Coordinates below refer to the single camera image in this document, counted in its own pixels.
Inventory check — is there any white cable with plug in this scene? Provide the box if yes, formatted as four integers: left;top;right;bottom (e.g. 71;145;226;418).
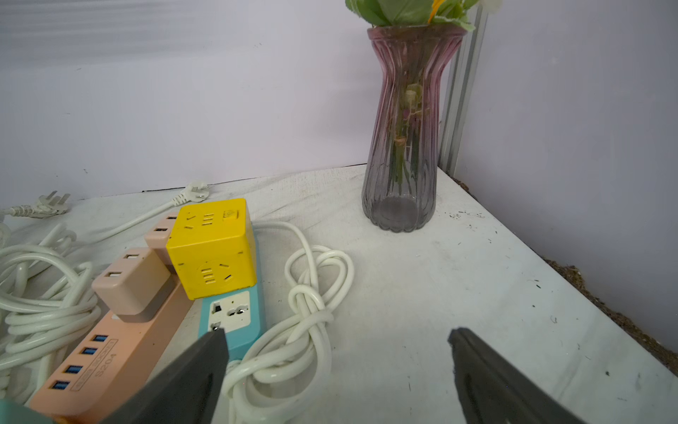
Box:
0;181;211;250

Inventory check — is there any pink power strip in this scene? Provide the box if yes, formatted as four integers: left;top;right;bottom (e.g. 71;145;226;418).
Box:
27;210;195;424

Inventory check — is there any yellow cube socket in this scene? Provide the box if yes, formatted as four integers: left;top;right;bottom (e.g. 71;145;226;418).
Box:
166;198;258;300

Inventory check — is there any teal power strip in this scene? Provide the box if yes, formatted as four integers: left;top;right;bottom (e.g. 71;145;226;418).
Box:
199;226;267;360

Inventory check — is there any white coiled cable right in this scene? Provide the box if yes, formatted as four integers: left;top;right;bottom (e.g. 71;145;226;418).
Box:
221;220;355;424

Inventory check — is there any beige plug adapter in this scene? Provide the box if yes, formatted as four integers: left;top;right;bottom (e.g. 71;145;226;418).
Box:
92;247;176;323

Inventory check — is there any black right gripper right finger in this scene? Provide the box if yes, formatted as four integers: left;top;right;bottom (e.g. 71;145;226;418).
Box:
448;328;582;424

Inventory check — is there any purple ribbed glass vase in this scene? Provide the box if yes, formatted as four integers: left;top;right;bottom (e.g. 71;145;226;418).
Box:
362;24;467;232

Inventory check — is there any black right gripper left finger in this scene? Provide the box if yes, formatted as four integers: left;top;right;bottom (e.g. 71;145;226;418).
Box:
102;329;229;424

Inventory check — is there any yellow artificial flower bouquet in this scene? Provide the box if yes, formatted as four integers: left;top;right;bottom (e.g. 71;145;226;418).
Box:
345;0;503;31

